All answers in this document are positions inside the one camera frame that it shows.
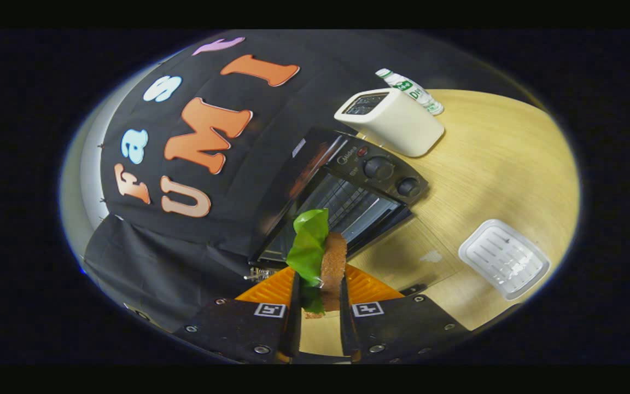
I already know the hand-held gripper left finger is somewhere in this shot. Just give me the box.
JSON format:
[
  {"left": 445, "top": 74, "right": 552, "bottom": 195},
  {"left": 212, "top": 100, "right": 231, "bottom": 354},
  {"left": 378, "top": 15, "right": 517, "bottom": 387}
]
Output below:
[{"left": 176, "top": 266, "right": 302, "bottom": 365}]

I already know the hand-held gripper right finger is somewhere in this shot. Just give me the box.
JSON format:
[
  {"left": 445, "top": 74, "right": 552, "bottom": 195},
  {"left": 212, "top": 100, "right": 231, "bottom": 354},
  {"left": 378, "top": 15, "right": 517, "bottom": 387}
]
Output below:
[{"left": 340, "top": 264, "right": 472, "bottom": 365}]

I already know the sandwich with lettuce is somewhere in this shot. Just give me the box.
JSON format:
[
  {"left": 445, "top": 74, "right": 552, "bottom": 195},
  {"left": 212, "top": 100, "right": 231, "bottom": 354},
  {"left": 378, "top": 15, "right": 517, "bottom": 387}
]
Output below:
[{"left": 286, "top": 208, "right": 348, "bottom": 318}]

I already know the black toaster oven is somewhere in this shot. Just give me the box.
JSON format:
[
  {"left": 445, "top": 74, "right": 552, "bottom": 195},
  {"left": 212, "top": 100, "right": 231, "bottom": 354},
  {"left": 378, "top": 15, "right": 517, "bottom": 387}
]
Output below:
[{"left": 248, "top": 127, "right": 430, "bottom": 297}]

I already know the white pop-up toaster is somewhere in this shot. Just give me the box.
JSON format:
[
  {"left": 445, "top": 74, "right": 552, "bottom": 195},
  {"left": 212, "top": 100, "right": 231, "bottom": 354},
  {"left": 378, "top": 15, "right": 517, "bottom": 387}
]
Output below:
[{"left": 334, "top": 88, "right": 446, "bottom": 159}]

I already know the black backdrop cloth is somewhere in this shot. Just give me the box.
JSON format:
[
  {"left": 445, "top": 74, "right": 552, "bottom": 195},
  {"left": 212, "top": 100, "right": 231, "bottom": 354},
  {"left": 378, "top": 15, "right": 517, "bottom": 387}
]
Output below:
[{"left": 83, "top": 29, "right": 545, "bottom": 335}]

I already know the white plastic tray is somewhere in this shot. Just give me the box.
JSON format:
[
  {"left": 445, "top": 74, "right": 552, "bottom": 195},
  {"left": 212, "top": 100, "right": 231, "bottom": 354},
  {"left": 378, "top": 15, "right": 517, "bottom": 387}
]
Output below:
[{"left": 458, "top": 219, "right": 551, "bottom": 302}]

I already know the white bottle with green label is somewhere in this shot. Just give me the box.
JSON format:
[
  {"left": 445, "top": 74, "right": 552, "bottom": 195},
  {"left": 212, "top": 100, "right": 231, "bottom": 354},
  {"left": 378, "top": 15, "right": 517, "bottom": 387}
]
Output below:
[{"left": 376, "top": 68, "right": 445, "bottom": 117}]

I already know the wire mesh holder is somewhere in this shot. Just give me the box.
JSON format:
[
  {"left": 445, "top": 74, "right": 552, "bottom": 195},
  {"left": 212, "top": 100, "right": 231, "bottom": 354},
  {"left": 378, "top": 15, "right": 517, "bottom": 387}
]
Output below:
[{"left": 244, "top": 266, "right": 278, "bottom": 283}]

